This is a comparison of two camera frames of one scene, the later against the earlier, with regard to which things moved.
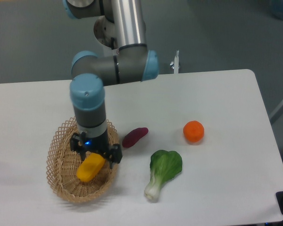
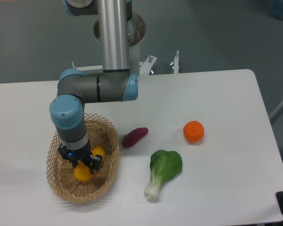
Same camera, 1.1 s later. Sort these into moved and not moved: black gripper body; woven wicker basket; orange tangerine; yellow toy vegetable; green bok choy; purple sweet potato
Moved: black gripper body
Not moved: green bok choy; yellow toy vegetable; woven wicker basket; purple sweet potato; orange tangerine
